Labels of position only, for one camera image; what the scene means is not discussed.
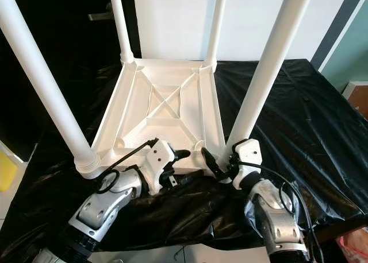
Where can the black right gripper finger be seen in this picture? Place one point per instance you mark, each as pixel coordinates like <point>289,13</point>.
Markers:
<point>210,161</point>

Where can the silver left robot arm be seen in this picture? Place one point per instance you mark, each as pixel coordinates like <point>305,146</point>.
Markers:
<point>98,211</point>

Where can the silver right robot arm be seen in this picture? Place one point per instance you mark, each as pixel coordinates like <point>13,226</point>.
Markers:
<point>273,217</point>

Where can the black plastic table cover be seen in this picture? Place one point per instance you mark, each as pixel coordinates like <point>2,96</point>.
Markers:
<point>310,131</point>

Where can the brown wooden table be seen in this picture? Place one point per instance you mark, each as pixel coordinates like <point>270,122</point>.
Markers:
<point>339,231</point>

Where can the black door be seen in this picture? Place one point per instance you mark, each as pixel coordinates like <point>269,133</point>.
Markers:
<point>86,56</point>

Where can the brown white-edged furniture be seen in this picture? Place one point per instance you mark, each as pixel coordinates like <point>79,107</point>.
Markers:
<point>357,99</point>

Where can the pink mesh bag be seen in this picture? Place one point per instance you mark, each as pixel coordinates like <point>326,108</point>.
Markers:
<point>353,246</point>

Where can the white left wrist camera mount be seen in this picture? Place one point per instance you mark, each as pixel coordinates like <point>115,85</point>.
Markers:
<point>158,157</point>

